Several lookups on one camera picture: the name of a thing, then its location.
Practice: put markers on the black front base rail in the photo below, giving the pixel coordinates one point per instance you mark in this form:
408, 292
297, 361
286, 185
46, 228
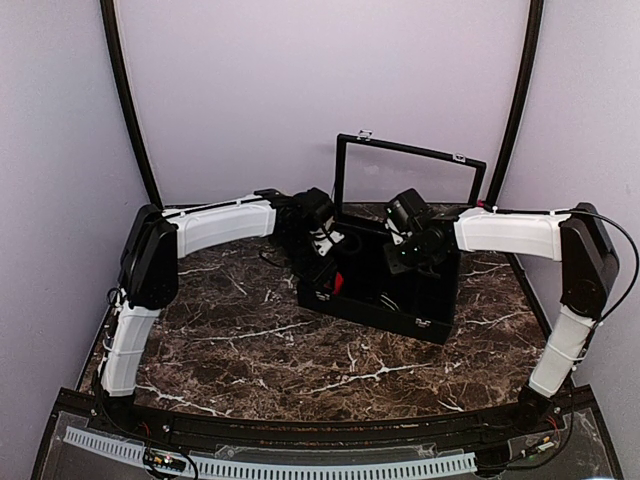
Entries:
487, 429

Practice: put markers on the black white striped sock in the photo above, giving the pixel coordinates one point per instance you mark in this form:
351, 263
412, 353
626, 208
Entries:
388, 303

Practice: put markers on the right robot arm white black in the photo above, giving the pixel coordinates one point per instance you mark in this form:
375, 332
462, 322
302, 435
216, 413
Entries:
576, 239

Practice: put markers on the black frame post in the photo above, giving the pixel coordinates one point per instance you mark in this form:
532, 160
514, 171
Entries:
520, 94
128, 109

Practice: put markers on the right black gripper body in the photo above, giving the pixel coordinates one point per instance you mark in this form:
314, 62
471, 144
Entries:
413, 256

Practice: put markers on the red Santa Christmas sock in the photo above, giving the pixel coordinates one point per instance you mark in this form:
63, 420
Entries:
337, 283

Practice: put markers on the black compartment box glass lid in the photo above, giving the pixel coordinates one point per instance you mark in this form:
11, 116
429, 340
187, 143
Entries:
426, 304

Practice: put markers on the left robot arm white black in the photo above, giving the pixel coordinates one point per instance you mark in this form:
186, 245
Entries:
149, 278

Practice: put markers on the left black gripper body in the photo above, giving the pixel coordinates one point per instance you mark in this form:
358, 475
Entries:
299, 259

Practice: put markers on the left black frame post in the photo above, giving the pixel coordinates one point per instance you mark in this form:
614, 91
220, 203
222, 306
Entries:
128, 109

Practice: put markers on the white slotted cable duct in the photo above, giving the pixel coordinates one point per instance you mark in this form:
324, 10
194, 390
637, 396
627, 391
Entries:
257, 463

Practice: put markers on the right black frame post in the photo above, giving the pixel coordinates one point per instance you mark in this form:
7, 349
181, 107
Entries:
520, 94

